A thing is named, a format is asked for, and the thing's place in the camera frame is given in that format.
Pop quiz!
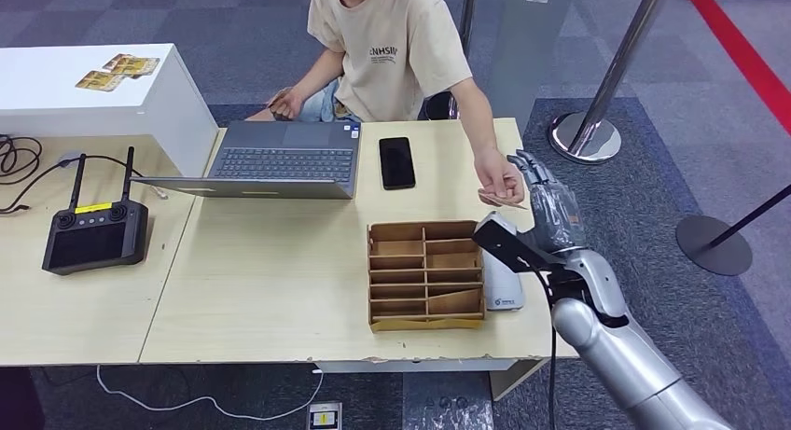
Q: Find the person's right hand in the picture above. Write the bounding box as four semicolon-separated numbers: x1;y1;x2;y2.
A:
267;87;305;121

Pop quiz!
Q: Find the person's left hand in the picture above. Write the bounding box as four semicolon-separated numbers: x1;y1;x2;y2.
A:
474;146;526;207

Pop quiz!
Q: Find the tan ID card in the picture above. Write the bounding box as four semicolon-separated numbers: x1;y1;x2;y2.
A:
477;187;530;211

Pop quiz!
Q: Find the wooden card organizer tray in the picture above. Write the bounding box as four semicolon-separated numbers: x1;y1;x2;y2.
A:
368;220;486;335

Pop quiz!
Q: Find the person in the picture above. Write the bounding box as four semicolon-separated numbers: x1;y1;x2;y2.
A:
246;0;526;207

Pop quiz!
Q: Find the grey open laptop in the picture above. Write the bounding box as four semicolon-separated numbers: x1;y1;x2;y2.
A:
130;118;364;201

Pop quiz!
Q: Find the chrome stanchion with chrome base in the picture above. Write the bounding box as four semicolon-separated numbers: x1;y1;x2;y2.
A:
548;0;673;166

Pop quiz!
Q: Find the black smartphone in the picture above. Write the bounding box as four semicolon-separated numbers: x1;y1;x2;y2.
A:
378;136;417;191

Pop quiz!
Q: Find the white cabinet box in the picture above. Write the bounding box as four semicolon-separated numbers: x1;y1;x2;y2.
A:
0;42;219;179

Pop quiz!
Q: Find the grey kiosk stand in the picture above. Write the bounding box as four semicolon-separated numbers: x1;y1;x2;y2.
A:
480;0;579;135

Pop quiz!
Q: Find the wooden table leg panel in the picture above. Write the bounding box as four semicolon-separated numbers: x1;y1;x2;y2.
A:
490;359;548;402

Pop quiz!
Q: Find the black stanchion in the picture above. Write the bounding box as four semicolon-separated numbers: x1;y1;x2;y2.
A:
675;185;791;278

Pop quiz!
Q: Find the floor hatch with plastic film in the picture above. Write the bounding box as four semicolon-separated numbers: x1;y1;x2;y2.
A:
401;371;495;430

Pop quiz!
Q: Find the black remote controller with antennas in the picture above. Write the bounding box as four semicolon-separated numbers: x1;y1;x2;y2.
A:
41;146;150;276

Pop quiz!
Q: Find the red barrier belt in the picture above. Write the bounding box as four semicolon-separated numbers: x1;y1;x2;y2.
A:
676;0;791;137

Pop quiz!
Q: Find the floor power socket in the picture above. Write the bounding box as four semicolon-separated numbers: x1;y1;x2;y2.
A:
307;402;343;430

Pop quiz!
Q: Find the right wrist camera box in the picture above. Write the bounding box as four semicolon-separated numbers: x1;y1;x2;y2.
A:
472;211;554;274

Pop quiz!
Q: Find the chrome post with black base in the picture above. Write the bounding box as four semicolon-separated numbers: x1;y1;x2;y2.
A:
424;0;480;121

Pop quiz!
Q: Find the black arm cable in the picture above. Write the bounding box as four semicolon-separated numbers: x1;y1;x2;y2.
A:
525;263;561;430

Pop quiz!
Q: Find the long black cable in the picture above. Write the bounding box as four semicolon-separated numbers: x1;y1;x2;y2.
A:
0;154;146;215

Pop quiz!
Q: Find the coiled black cable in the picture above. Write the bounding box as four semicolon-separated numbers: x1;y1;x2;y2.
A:
0;133;45;186

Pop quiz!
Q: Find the white floor cable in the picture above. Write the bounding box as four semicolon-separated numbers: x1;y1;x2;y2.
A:
95;365;326;423

